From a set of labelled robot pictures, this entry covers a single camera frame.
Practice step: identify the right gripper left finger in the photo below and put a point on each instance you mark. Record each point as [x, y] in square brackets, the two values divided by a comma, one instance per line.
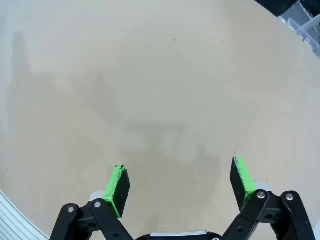
[117, 192]

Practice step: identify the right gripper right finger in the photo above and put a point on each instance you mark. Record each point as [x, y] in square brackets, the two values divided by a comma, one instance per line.
[241, 185]

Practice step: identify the white ribbed panel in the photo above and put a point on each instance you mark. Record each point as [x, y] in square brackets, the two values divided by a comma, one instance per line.
[15, 220]

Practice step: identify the clear plastic container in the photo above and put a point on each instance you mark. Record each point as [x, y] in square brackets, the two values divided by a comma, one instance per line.
[306, 27]

